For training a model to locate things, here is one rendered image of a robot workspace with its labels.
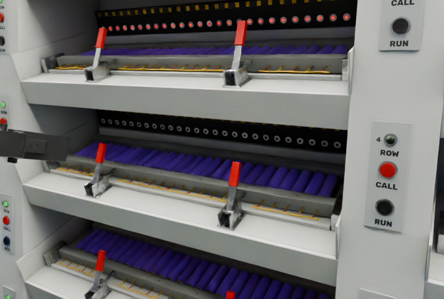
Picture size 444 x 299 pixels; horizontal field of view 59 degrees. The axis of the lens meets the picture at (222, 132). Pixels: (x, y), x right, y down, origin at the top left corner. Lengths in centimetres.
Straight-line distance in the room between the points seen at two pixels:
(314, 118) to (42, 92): 51
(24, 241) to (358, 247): 64
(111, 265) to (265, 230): 37
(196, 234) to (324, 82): 28
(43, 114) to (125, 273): 35
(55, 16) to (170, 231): 50
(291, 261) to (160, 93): 30
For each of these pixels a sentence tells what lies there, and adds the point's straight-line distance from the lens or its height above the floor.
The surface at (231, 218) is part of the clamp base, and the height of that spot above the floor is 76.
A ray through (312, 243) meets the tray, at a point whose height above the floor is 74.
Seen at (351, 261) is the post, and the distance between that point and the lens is 52.
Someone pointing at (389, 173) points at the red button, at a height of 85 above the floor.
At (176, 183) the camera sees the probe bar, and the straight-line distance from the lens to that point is 68.
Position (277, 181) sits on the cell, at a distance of 63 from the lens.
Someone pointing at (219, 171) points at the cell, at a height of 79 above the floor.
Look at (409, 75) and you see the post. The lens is 47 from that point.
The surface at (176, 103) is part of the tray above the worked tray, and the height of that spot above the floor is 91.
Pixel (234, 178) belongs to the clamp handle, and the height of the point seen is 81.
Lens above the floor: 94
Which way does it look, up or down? 7 degrees down
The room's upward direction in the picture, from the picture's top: 2 degrees clockwise
